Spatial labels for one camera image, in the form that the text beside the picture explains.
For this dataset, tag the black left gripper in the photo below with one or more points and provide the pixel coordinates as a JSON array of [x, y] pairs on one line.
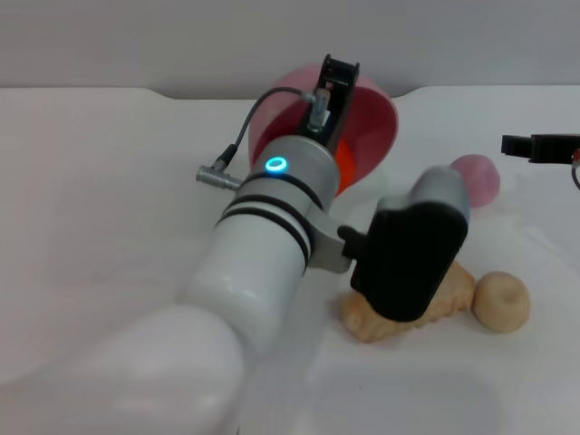
[[319, 122]]

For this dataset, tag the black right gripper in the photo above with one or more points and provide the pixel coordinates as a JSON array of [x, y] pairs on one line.
[[555, 147]]

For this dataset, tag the pink plastic bowl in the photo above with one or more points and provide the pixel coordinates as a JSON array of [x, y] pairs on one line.
[[376, 122]]

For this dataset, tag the orange toy fruit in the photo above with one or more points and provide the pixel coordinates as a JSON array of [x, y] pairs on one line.
[[345, 170]]

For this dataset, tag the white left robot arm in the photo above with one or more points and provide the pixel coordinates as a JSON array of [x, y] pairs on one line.
[[254, 254]]

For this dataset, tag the round beige toy bun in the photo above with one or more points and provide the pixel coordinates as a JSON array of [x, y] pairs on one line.
[[500, 302]]

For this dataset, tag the long toy bread loaf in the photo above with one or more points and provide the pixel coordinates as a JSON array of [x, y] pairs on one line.
[[376, 326]]

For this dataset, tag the left wrist camera housing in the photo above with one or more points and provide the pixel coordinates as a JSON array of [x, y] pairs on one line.
[[408, 258]]

